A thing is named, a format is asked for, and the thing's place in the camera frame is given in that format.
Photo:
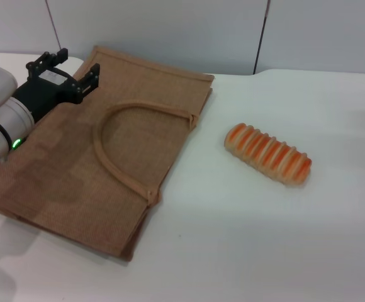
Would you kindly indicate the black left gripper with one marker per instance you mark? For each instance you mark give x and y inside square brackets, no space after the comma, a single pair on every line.
[47,91]

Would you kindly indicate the brown jute handbag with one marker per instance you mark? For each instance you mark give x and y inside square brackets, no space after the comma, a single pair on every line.
[138,141]

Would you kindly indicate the orange striped bread loaf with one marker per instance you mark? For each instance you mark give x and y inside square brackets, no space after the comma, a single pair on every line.
[267,154]

